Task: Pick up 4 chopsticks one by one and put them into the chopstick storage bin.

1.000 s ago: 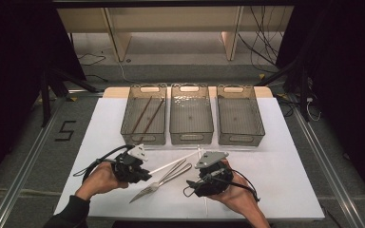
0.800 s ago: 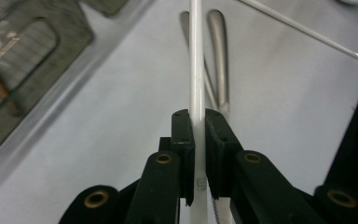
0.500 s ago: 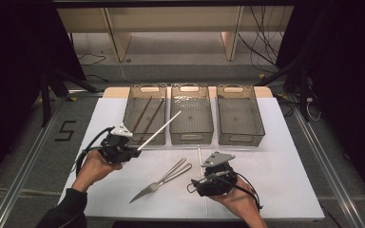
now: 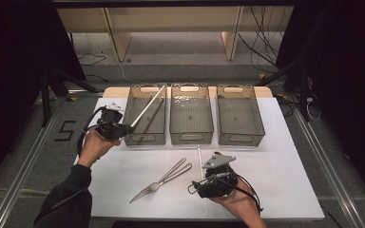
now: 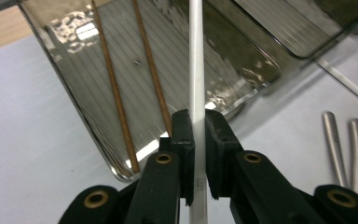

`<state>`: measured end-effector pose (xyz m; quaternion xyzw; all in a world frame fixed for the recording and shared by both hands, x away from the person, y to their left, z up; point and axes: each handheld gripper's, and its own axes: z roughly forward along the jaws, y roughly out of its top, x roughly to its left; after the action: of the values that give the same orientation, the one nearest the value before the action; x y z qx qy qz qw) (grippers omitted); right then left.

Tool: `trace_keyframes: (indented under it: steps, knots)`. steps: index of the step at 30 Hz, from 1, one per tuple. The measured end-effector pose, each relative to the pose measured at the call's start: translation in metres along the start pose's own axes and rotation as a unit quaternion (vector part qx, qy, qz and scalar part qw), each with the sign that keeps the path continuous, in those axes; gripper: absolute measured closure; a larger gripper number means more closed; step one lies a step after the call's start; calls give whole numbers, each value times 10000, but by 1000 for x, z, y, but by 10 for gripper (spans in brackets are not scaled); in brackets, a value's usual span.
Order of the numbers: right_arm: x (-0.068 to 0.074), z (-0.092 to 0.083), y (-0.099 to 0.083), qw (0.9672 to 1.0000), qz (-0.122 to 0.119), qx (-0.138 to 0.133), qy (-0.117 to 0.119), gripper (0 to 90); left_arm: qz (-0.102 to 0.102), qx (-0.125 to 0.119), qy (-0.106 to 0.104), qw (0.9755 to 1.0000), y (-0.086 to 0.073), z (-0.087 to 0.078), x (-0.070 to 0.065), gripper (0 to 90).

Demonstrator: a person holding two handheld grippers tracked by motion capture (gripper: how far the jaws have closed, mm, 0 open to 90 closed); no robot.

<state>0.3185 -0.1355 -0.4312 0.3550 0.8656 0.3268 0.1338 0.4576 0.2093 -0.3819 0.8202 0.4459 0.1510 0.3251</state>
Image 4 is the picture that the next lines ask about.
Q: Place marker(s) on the black overhead bar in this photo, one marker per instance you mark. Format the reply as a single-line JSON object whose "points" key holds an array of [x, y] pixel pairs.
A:
{"points": [[171, 3]]}

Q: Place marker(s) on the black metal stand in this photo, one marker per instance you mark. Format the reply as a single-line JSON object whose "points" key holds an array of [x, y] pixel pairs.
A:
{"points": [[46, 101], [304, 95]]}

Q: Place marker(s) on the person's left hand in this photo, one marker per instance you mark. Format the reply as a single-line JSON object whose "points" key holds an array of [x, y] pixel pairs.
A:
{"points": [[93, 147]]}

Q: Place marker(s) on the transparent grey plastic bin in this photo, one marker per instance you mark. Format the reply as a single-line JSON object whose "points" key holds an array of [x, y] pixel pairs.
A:
{"points": [[153, 126], [190, 117], [239, 118]]}

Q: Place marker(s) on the aluminium floor rail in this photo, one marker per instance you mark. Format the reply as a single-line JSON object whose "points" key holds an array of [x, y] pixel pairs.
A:
{"points": [[22, 177], [329, 158]]}

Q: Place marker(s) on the beige wooden desk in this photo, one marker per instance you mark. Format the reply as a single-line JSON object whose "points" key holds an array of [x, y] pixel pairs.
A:
{"points": [[171, 19]]}

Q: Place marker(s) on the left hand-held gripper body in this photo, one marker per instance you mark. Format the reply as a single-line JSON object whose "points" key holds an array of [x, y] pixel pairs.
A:
{"points": [[109, 123]]}

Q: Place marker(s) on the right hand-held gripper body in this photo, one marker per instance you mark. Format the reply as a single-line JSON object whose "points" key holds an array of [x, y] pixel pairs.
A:
{"points": [[220, 183]]}

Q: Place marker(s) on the silver forks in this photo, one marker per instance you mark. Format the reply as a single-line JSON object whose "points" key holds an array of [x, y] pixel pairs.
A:
{"points": [[180, 172]]}

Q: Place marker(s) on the black curtain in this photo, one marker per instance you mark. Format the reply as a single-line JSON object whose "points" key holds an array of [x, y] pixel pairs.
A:
{"points": [[12, 79], [345, 79]]}

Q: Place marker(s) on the person's right hand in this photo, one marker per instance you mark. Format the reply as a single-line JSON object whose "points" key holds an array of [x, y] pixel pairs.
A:
{"points": [[240, 202]]}

